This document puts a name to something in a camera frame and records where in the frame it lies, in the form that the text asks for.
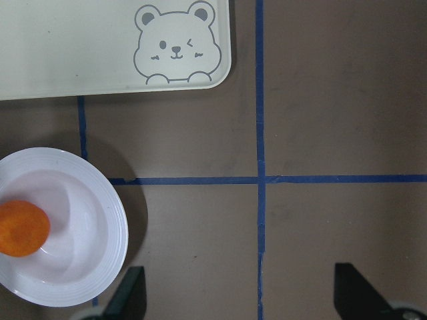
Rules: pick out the orange fruit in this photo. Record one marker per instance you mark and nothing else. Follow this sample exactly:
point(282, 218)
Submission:
point(24, 228)

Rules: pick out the white round plate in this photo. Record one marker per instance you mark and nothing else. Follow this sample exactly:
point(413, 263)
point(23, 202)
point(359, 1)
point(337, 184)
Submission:
point(88, 240)

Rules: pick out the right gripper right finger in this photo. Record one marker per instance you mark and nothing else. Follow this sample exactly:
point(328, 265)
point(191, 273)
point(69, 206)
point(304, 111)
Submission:
point(355, 297)

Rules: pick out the cream bear tray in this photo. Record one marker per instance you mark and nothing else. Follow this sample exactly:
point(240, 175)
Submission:
point(71, 48)

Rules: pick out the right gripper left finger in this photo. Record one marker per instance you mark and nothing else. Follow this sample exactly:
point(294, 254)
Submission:
point(130, 299)

